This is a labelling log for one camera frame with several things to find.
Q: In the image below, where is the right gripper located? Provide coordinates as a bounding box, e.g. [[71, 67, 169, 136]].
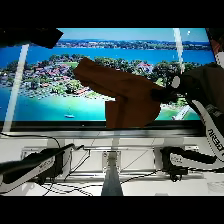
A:
[[151, 87, 180, 104]]

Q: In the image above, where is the brown garment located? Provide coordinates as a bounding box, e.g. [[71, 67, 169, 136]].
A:
[[72, 57, 166, 130]]

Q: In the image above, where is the black garment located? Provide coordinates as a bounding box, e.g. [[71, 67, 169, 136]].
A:
[[0, 27, 65, 50]]

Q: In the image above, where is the silver frame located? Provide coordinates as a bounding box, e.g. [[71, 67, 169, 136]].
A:
[[0, 129, 224, 197]]

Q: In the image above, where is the black cable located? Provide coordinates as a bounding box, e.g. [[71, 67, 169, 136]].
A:
[[63, 144, 92, 183], [0, 132, 62, 150]]

